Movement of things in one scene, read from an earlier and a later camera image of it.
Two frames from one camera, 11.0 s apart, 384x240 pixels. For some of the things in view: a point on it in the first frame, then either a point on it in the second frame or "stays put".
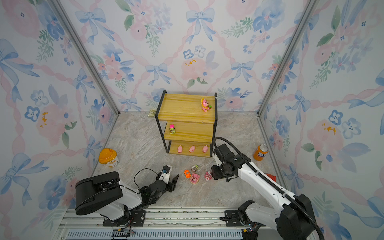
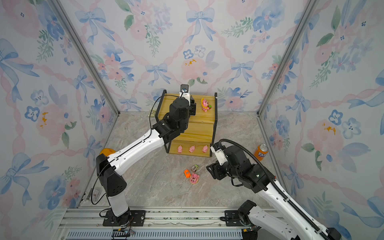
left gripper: (172, 186) to (192, 109)
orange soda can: (260, 152) stays put
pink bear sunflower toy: (205, 105) stays put
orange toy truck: (187, 173) stays put
